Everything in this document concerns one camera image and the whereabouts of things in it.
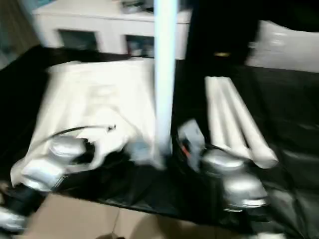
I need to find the black mat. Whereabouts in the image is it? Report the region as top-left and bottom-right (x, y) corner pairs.
(0, 44), (319, 239)

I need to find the white cabinet with glass doors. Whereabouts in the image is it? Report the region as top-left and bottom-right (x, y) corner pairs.
(31, 3), (193, 60)

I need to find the beige curtain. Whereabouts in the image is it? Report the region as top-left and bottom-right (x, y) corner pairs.
(0, 0), (34, 72)

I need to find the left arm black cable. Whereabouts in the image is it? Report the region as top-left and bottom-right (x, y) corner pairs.
(31, 125), (117, 150)

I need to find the white plastic table top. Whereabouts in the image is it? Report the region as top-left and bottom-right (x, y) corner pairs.
(14, 59), (172, 186)

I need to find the grey cushion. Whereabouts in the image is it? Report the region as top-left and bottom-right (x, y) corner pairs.
(245, 19), (319, 73)

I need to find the white plastic table leg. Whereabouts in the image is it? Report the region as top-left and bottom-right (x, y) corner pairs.
(224, 77), (279, 169)
(214, 77), (253, 156)
(152, 0), (177, 170)
(204, 76), (232, 151)

